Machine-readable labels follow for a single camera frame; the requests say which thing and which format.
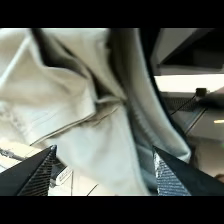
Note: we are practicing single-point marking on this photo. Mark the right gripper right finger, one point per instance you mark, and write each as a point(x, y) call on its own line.
point(186, 181)

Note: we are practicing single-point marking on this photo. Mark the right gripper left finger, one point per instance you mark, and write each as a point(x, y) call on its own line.
point(30, 176)

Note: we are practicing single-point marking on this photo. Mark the cream shirt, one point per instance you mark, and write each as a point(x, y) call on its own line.
point(76, 100)

